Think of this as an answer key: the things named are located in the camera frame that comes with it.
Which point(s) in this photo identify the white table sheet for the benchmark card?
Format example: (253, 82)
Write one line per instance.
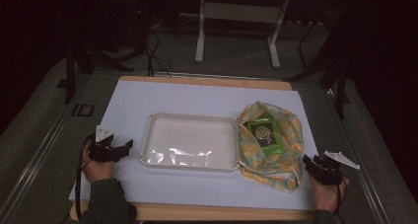
(197, 95)

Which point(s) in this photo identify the green snack packet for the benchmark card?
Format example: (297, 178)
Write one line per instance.
(264, 134)

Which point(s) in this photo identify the person's right hand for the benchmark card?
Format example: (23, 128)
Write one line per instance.
(326, 195)

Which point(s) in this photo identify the white metal stand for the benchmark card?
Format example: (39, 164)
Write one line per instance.
(241, 12)

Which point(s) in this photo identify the black tripod stand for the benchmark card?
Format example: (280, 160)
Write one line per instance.
(335, 69)
(82, 58)

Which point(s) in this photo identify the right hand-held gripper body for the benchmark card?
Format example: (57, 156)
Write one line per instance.
(329, 170)

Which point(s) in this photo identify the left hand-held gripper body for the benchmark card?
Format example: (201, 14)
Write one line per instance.
(102, 149)

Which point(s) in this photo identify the white plastic tray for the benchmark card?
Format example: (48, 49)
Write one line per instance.
(191, 141)

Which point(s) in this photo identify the person's left hand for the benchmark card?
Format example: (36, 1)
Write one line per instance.
(97, 170)

